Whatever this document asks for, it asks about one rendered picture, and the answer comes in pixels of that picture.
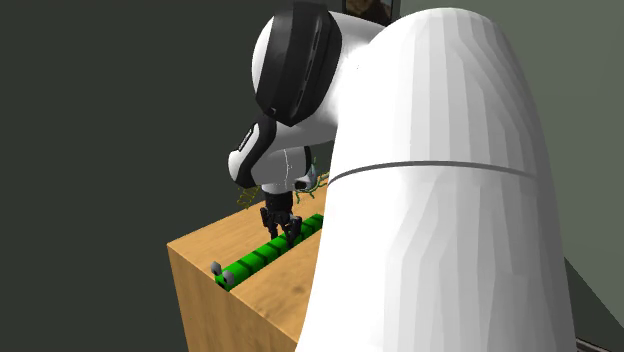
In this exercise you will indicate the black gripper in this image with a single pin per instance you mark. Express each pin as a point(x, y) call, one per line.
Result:
point(277, 202)

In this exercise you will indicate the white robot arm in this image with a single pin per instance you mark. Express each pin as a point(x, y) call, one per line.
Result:
point(438, 204)

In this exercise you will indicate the green caterpillar toy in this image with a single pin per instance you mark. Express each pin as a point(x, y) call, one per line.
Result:
point(253, 262)

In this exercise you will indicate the green twiggy plant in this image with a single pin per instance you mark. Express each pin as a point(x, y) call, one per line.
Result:
point(318, 184)

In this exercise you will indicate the light wooden cabinet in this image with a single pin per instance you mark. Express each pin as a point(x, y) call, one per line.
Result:
point(219, 317)

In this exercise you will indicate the dark framed wall picture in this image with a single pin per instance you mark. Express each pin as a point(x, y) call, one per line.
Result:
point(368, 8)

